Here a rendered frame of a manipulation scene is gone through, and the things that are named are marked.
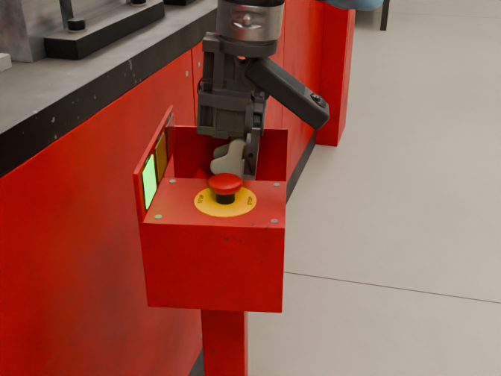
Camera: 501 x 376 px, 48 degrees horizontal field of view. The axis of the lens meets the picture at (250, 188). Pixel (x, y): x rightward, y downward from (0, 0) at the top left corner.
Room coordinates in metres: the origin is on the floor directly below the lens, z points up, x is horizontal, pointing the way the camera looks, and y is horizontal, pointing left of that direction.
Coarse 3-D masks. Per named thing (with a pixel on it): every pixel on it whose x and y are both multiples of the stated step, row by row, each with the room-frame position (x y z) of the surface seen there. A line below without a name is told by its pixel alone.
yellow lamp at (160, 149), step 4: (164, 136) 0.63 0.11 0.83; (160, 140) 0.61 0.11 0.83; (164, 140) 0.63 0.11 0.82; (160, 144) 0.61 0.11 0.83; (164, 144) 0.63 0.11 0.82; (156, 148) 0.59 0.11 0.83; (160, 148) 0.61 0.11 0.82; (164, 148) 0.63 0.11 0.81; (156, 152) 0.59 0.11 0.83; (160, 152) 0.61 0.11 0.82; (164, 152) 0.63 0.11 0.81; (156, 156) 0.59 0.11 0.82; (160, 156) 0.60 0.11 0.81; (164, 156) 0.62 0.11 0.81; (160, 160) 0.60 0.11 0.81; (164, 160) 0.62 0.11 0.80; (160, 164) 0.60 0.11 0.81; (164, 164) 0.62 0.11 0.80; (160, 168) 0.60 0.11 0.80; (164, 168) 0.62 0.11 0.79; (160, 172) 0.60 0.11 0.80; (160, 176) 0.60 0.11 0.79
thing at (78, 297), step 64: (192, 64) 1.03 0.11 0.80; (320, 64) 2.37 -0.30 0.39; (128, 128) 0.78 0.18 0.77; (0, 192) 0.52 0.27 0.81; (64, 192) 0.62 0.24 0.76; (128, 192) 0.76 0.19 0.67; (0, 256) 0.50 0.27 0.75; (64, 256) 0.59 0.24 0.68; (128, 256) 0.74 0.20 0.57; (0, 320) 0.47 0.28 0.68; (64, 320) 0.57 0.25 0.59; (128, 320) 0.71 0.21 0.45; (192, 320) 0.96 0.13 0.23
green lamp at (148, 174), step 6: (150, 162) 0.56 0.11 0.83; (150, 168) 0.55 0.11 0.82; (144, 174) 0.53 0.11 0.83; (150, 174) 0.55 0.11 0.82; (144, 180) 0.53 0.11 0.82; (150, 180) 0.55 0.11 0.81; (144, 186) 0.53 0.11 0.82; (150, 186) 0.55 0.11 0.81; (150, 192) 0.54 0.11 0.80; (150, 198) 0.54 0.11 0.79
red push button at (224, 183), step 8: (216, 176) 0.56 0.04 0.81; (224, 176) 0.56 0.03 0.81; (232, 176) 0.56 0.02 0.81; (208, 184) 0.55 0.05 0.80; (216, 184) 0.55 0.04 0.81; (224, 184) 0.54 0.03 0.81; (232, 184) 0.55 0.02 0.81; (240, 184) 0.55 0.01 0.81; (216, 192) 0.54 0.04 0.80; (224, 192) 0.54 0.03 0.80; (232, 192) 0.54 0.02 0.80; (216, 200) 0.55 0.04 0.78; (224, 200) 0.55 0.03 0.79; (232, 200) 0.55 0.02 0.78
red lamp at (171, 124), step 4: (172, 116) 0.69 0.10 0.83; (172, 120) 0.68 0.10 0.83; (168, 124) 0.66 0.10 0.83; (172, 124) 0.68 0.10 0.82; (168, 128) 0.66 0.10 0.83; (172, 128) 0.68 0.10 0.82; (168, 132) 0.66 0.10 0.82; (172, 132) 0.68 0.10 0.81; (168, 136) 0.66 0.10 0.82; (172, 136) 0.68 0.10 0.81; (168, 140) 0.65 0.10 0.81; (172, 140) 0.68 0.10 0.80; (168, 144) 0.65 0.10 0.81; (172, 144) 0.67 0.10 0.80; (168, 148) 0.65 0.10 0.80; (172, 148) 0.67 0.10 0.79; (168, 152) 0.65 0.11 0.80; (168, 156) 0.65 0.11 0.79
